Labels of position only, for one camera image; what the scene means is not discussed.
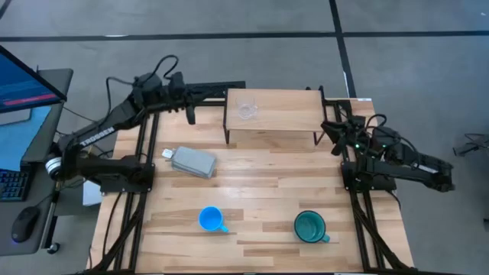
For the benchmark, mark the blue plastic cup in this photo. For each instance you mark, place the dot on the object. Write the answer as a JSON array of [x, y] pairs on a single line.
[[210, 218]]

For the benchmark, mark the grey folded cloth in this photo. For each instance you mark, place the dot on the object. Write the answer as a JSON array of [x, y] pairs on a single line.
[[195, 162]]

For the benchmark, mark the black computer mouse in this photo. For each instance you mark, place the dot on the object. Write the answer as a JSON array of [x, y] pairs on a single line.
[[24, 223]]

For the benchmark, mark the black backlit keyboard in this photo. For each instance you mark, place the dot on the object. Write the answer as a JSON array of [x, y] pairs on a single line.
[[13, 185]]

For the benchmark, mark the black side desk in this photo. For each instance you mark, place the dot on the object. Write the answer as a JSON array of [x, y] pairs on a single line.
[[57, 82]]

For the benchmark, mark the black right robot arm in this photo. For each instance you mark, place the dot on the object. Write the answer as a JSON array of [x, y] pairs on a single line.
[[405, 164]]

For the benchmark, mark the black perforated grille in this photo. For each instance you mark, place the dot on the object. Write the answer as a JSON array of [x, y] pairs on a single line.
[[225, 88]]

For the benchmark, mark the teal enamel mug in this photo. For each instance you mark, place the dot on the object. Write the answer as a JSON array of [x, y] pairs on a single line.
[[309, 227]]

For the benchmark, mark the white box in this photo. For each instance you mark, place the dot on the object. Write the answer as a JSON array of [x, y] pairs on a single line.
[[91, 193]]

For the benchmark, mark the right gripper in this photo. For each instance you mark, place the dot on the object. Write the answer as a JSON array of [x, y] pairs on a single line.
[[345, 130]]

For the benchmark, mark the small white tag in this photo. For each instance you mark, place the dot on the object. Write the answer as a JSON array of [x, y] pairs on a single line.
[[167, 154]]

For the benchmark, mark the black aluminium table frame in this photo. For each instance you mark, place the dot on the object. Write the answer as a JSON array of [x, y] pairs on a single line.
[[153, 133]]

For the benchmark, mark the clear glass cup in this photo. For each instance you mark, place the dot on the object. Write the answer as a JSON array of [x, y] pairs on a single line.
[[246, 108]]

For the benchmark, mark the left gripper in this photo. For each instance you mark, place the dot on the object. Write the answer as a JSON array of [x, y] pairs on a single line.
[[181, 93]]

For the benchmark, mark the wooden shelf black metal frame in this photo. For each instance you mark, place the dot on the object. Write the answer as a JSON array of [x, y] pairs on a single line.
[[282, 110]]

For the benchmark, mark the desk caster wheel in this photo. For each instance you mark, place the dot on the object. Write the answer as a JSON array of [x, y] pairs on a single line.
[[53, 248]]

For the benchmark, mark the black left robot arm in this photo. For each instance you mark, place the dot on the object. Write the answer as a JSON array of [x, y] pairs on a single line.
[[95, 137]]

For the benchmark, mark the computer monitor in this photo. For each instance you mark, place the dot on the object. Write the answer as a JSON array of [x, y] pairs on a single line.
[[23, 84]]

